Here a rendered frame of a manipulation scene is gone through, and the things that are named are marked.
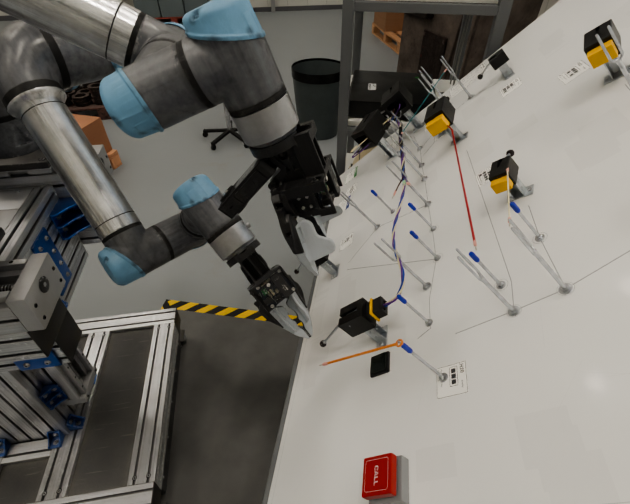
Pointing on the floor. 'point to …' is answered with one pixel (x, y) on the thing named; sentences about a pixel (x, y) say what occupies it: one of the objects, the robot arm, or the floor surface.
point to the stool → (223, 130)
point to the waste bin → (317, 94)
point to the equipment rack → (403, 12)
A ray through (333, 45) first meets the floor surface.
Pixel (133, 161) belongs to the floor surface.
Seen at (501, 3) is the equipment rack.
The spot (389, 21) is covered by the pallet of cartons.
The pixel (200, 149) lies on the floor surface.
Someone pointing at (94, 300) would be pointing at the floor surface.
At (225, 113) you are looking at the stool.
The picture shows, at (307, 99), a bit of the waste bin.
